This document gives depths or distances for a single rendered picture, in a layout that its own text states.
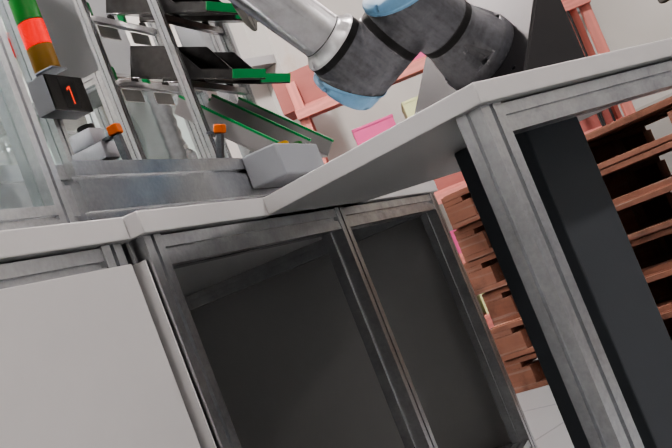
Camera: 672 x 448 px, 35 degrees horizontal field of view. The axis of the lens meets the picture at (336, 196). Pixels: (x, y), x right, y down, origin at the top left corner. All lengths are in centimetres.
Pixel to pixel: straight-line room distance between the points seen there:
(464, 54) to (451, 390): 118
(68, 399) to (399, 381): 98
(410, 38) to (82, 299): 82
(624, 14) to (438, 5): 880
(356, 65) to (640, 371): 69
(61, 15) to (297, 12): 187
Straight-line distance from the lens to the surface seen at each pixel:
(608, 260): 186
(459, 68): 187
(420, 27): 182
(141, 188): 155
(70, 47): 356
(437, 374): 280
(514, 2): 196
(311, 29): 181
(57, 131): 206
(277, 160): 187
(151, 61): 247
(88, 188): 144
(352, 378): 287
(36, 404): 111
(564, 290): 141
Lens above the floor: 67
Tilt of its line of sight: 5 degrees up
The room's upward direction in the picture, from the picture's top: 22 degrees counter-clockwise
